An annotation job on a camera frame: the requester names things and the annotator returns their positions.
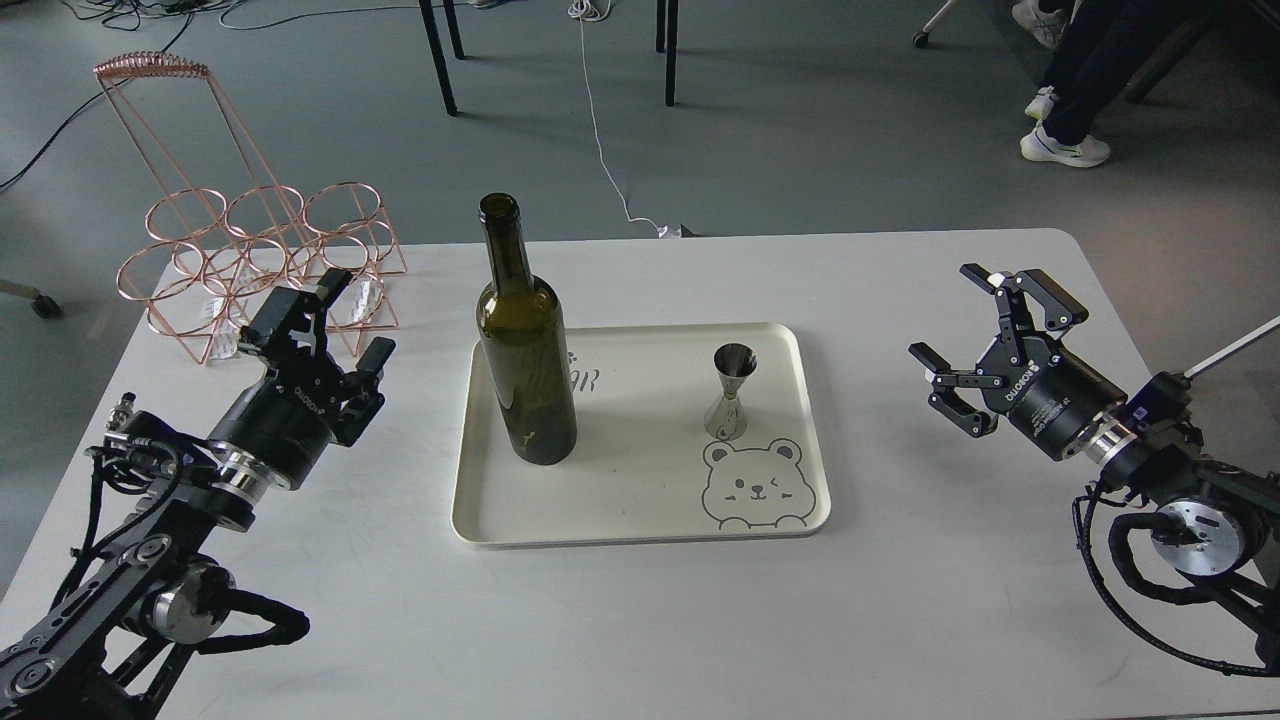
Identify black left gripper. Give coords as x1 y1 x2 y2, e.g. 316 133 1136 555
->
209 268 396 492

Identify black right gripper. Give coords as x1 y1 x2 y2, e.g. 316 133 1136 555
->
908 263 1126 461

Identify dark green wine bottle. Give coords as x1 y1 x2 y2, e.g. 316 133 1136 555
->
476 192 577 466

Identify silver metal jigger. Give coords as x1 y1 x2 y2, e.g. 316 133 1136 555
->
703 342 756 441

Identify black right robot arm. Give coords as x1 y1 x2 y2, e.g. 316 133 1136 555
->
909 263 1279 678

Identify caster wheel at left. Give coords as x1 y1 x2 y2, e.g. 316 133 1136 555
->
0 279 61 319

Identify black chair legs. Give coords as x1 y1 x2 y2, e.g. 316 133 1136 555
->
417 0 680 117

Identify cream bear serving tray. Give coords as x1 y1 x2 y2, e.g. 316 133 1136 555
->
452 322 831 547

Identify white chair base with caster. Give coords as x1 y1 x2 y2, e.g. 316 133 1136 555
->
911 0 960 49

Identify person legs with sneakers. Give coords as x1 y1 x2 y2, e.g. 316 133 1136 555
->
1010 0 1216 169

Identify copper wire wine rack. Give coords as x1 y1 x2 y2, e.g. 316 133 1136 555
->
93 51 408 364

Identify white floor cable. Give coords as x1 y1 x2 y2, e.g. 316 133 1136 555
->
567 0 684 240

